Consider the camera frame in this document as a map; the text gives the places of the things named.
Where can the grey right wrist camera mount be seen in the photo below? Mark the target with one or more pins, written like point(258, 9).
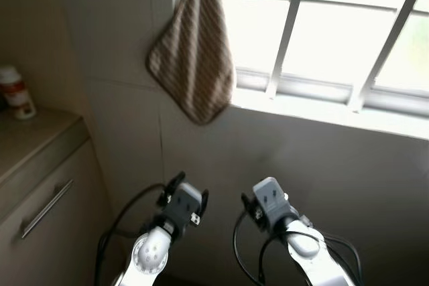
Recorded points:
point(270, 200)

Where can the white bottle with red label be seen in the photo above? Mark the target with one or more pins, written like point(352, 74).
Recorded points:
point(17, 95)

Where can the white framed frosted window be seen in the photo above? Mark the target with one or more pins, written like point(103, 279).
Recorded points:
point(315, 92)

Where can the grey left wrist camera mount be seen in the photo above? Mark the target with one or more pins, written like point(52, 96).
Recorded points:
point(188, 204)

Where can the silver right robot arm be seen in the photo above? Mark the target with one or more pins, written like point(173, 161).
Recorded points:
point(315, 252)

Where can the beige kitchen cabinet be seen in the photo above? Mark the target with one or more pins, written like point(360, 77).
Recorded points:
point(40, 232)

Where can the white metal window grille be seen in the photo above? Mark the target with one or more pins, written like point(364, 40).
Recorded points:
point(287, 31)

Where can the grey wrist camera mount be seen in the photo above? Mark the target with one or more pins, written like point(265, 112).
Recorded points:
point(188, 204)
point(270, 200)

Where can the brown striped hanging towel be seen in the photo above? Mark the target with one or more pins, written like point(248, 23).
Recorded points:
point(194, 51)

